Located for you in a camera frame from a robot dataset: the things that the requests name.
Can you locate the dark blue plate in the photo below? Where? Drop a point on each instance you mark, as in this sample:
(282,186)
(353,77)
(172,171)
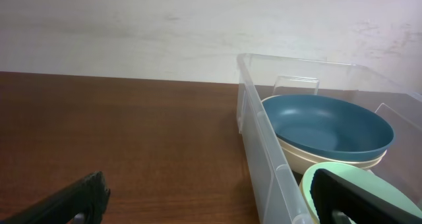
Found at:
(326,128)

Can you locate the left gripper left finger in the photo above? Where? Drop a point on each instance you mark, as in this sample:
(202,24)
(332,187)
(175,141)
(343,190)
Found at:
(87,196)

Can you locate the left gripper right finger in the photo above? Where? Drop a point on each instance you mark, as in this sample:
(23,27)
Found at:
(339,201)

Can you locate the clear plastic storage container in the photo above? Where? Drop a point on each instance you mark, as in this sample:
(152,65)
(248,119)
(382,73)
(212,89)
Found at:
(295,113)

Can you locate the mint green bowl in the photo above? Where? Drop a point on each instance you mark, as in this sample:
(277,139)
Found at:
(362,178)

